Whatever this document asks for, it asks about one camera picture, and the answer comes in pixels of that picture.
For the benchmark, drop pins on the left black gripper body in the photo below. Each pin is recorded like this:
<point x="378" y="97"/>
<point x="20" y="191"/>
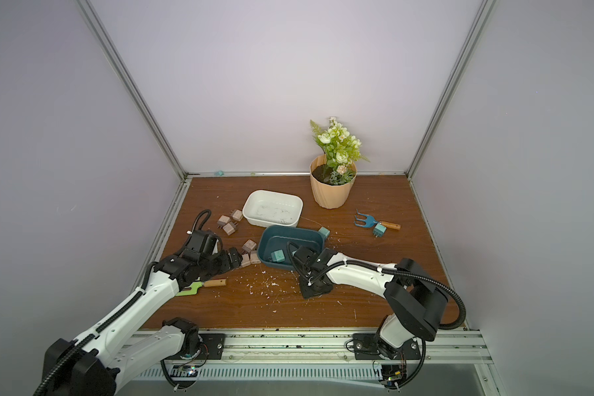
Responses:
<point x="215" y="265"/>

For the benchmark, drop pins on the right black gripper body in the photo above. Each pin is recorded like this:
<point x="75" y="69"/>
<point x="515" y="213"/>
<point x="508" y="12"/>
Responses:
<point x="303" y="255"/>

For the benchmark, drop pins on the teal plug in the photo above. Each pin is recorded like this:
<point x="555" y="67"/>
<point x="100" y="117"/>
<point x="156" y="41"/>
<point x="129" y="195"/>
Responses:
<point x="379" y="230"/>
<point x="278" y="256"/>
<point x="324" y="232"/>

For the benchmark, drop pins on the teal plastic storage box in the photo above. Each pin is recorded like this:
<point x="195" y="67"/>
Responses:
<point x="276" y="238"/>

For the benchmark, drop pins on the white plastic storage box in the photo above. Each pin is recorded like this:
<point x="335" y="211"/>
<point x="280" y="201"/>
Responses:
<point x="267" y="208"/>

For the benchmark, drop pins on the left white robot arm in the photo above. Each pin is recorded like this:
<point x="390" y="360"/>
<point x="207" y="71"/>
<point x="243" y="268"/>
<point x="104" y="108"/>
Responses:
<point x="97" y="362"/>

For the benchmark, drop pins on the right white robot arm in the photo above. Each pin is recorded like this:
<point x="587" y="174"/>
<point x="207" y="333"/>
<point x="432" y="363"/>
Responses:
<point x="421" y="306"/>

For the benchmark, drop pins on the pink plug row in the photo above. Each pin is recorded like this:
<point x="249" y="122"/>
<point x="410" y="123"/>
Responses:
<point x="254" y="258"/>
<point x="246" y="260"/>

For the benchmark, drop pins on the pink plug middle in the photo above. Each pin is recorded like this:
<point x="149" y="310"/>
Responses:
<point x="250" y="246"/>

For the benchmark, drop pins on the pink plug far lower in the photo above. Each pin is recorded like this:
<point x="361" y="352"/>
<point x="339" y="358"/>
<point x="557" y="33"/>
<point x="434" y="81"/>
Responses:
<point x="230" y="228"/>

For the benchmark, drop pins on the pink plug far left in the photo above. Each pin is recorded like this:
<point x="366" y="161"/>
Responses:
<point x="223" y="220"/>

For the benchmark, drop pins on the pink plug far top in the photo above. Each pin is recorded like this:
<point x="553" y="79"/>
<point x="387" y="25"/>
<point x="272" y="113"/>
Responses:
<point x="237" y="215"/>

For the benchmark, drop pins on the beige flower pot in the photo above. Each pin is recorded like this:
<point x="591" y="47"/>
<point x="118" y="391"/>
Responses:
<point x="329" y="196"/>

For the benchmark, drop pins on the blue garden rake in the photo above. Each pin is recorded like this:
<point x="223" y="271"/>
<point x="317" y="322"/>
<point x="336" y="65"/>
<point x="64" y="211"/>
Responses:
<point x="369" y="221"/>

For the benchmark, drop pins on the teal plug by rake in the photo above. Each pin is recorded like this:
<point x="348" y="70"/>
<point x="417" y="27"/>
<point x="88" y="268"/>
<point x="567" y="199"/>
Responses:
<point x="379" y="230"/>

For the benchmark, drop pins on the artificial green white flowers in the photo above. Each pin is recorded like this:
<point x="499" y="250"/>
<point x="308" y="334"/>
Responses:
<point x="341" y="151"/>

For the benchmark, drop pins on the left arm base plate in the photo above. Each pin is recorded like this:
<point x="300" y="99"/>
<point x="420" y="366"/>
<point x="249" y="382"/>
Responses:
<point x="202" y="346"/>

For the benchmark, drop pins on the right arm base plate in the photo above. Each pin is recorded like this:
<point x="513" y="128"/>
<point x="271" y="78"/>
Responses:
<point x="366" y="346"/>

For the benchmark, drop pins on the aluminium front rail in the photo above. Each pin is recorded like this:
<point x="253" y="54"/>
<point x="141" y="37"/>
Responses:
<point x="247" y="346"/>

